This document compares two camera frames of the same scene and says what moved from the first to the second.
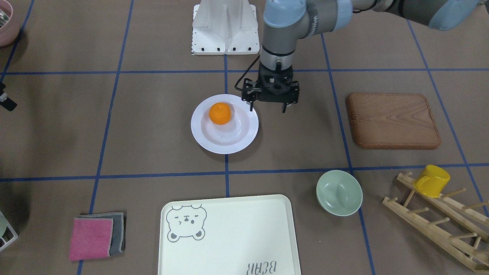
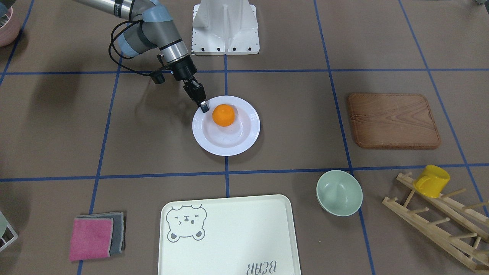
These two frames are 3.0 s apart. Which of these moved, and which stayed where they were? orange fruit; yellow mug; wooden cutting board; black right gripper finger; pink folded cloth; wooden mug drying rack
Moved: orange fruit; black right gripper finger
Stayed: pink folded cloth; wooden mug drying rack; yellow mug; wooden cutting board
